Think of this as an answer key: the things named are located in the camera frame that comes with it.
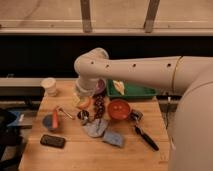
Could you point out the red orange bowl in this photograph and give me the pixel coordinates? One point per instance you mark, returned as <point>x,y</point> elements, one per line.
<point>118,109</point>

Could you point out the small dark round object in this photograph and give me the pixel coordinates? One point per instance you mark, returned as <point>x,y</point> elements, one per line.
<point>83,115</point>

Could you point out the white paper cup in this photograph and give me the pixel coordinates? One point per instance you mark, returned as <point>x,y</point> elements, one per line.
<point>49,85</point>

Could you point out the small blue plate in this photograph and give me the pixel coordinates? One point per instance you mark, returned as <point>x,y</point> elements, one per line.
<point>48,123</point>

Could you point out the red yellow apple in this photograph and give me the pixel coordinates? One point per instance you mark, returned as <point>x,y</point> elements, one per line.
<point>81,102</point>

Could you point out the purple bowl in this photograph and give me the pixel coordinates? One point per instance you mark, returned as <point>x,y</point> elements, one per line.
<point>100,87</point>

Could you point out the gold metal spoon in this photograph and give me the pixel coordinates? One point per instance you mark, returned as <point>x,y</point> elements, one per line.
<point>65,112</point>

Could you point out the dark grape bunch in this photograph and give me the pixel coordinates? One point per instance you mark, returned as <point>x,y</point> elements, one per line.
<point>99,106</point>

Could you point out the black phone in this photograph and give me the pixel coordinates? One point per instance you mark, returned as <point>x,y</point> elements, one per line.
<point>53,141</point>

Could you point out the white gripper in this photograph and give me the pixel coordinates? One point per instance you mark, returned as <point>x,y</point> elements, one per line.
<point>85,89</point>

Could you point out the green plastic tray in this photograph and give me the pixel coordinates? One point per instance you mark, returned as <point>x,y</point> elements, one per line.
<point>131,91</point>

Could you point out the black handled brush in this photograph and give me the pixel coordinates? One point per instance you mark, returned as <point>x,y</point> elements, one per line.
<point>136,116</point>

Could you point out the yellow banana peel piece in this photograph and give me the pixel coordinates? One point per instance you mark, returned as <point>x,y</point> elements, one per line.
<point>119,86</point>

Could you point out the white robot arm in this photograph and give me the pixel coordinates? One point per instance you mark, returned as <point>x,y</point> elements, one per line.
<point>191,145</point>

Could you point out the grey crumpled cloth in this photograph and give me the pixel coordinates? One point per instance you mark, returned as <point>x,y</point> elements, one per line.
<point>96,128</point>

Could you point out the orange carrot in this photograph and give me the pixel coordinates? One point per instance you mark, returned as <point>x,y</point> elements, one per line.
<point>55,121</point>

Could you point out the blue sponge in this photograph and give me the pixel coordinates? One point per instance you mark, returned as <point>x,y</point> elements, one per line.
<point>113,138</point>

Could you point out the black chair at left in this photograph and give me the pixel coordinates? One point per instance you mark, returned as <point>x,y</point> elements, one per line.
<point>9,136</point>

